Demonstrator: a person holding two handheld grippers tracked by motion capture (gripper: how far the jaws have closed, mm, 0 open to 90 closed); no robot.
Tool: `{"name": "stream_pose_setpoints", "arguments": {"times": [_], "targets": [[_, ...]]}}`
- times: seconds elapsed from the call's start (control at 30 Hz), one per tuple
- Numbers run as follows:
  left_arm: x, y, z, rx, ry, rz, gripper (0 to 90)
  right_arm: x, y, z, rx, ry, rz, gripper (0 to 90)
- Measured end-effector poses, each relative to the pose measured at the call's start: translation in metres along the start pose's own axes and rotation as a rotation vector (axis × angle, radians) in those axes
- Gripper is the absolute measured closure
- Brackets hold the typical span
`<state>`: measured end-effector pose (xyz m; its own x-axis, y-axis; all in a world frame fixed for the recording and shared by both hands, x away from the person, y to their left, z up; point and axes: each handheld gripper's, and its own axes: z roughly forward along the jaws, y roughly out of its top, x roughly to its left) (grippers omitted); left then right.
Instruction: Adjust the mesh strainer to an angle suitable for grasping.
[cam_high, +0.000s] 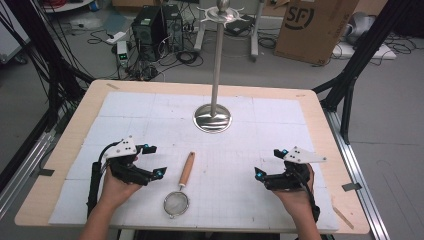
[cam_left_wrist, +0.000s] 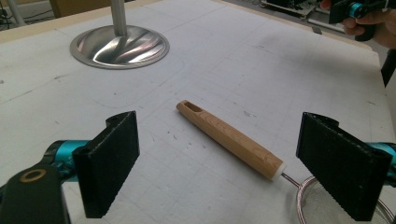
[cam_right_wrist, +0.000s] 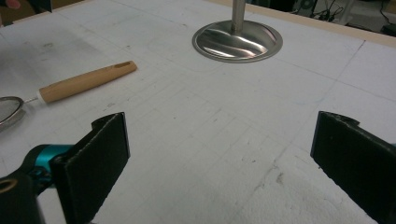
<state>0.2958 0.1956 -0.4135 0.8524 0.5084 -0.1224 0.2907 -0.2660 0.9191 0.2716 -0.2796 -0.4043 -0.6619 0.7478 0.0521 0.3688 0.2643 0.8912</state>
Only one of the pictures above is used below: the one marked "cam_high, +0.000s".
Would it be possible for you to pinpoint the wooden-handled mesh strainer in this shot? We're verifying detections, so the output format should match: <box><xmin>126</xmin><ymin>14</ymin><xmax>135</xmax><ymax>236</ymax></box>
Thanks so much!
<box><xmin>162</xmin><ymin>151</ymin><xmax>197</xmax><ymax>220</ymax></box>

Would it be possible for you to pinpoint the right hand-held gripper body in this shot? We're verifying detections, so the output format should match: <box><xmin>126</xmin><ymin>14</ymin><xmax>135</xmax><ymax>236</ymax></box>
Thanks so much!
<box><xmin>265</xmin><ymin>145</ymin><xmax>328</xmax><ymax>192</ymax></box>

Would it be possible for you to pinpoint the black coiled floor cable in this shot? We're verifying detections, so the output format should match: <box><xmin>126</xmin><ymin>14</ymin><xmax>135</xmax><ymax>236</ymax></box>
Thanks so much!
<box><xmin>175</xmin><ymin>49</ymin><xmax>204</xmax><ymax>68</ymax></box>

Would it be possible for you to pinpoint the person's left hand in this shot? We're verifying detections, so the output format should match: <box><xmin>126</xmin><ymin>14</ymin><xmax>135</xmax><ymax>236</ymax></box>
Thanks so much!
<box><xmin>97</xmin><ymin>156</ymin><xmax>144</xmax><ymax>211</ymax></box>

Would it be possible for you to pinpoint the aluminium rail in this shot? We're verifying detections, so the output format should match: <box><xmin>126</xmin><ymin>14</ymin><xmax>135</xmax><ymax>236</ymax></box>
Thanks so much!
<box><xmin>324</xmin><ymin>109</ymin><xmax>391</xmax><ymax>240</ymax></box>
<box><xmin>0</xmin><ymin>128</ymin><xmax>58</xmax><ymax>219</ymax></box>

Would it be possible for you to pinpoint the brown cardboard box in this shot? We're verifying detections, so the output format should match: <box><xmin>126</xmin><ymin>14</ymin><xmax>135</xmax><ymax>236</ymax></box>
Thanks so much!
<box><xmin>273</xmin><ymin>0</ymin><xmax>360</xmax><ymax>66</ymax></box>

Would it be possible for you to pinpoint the metal rack stand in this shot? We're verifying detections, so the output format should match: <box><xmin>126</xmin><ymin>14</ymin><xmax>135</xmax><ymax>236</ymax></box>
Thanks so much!
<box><xmin>193</xmin><ymin>0</ymin><xmax>246</xmax><ymax>135</ymax></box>

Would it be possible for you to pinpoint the grey helmet-like device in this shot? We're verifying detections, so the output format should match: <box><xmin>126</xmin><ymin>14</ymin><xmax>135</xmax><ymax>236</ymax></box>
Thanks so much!
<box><xmin>342</xmin><ymin>11</ymin><xmax>377</xmax><ymax>46</ymax></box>

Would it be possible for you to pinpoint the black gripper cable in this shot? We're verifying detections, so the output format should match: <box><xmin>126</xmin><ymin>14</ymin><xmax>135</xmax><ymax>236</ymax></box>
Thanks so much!
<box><xmin>292</xmin><ymin>169</ymin><xmax>322</xmax><ymax>224</ymax></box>
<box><xmin>86</xmin><ymin>141</ymin><xmax>122</xmax><ymax>219</ymax></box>

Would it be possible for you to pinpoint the white device with green light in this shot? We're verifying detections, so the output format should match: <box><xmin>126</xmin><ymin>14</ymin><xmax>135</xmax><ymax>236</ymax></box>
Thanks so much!
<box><xmin>116</xmin><ymin>40</ymin><xmax>130</xmax><ymax>68</ymax></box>

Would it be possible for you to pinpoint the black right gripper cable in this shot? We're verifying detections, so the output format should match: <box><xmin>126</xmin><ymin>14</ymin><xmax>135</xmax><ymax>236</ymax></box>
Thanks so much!
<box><xmin>292</xmin><ymin>169</ymin><xmax>322</xmax><ymax>224</ymax></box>

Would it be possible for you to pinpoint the large black computer tower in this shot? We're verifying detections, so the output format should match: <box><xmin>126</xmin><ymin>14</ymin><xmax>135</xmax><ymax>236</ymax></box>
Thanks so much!
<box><xmin>131</xmin><ymin>5</ymin><xmax>167</xmax><ymax>63</ymax></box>

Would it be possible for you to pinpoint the white grid mat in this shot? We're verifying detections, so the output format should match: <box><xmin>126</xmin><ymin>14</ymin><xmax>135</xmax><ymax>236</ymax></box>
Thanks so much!
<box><xmin>48</xmin><ymin>91</ymin><xmax>340</xmax><ymax>233</ymax></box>

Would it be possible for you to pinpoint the black metal frame post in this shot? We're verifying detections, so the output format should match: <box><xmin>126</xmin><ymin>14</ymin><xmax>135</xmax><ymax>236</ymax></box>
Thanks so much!
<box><xmin>312</xmin><ymin>0</ymin><xmax>415</xmax><ymax>145</ymax></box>
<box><xmin>0</xmin><ymin>0</ymin><xmax>95</xmax><ymax>193</ymax></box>

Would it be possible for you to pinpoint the black flat device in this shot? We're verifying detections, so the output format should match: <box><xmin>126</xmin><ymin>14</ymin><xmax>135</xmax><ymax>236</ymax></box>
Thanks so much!
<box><xmin>225</xmin><ymin>14</ymin><xmax>255</xmax><ymax>37</ymax></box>

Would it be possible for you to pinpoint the thin wooden stick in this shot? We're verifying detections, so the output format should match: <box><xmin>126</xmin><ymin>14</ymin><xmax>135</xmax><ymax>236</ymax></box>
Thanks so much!
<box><xmin>332</xmin><ymin>205</ymin><xmax>355</xmax><ymax>231</ymax></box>

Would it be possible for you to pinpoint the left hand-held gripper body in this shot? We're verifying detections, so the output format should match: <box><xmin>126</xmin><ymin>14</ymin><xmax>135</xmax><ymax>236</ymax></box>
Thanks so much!
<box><xmin>103</xmin><ymin>135</ymin><xmax>150</xmax><ymax>187</ymax></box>

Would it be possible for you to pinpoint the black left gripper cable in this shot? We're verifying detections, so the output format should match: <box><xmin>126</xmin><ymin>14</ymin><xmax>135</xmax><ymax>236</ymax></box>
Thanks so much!
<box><xmin>86</xmin><ymin>141</ymin><xmax>122</xmax><ymax>219</ymax></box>

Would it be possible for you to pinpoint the white metal floor stand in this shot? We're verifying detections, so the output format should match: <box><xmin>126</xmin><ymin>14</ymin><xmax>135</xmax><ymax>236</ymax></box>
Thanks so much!
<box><xmin>193</xmin><ymin>0</ymin><xmax>265</xmax><ymax>63</ymax></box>

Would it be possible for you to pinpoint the white flat floor platform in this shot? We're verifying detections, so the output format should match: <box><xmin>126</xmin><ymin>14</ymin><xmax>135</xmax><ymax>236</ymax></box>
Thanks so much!
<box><xmin>332</xmin><ymin>41</ymin><xmax>398</xmax><ymax>61</ymax></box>

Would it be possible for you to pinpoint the person's right hand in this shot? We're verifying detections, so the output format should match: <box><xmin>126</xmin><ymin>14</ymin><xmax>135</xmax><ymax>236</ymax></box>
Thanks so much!
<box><xmin>272</xmin><ymin>163</ymin><xmax>316</xmax><ymax>218</ymax></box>

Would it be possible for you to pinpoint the white power strip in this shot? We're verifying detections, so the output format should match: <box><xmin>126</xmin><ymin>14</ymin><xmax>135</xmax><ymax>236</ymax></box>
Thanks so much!
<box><xmin>105</xmin><ymin>31</ymin><xmax>128</xmax><ymax>45</ymax></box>

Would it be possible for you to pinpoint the slim black computer tower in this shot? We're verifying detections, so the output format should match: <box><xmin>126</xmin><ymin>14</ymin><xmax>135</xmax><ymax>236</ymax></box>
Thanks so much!
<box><xmin>162</xmin><ymin>3</ymin><xmax>185</xmax><ymax>53</ymax></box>

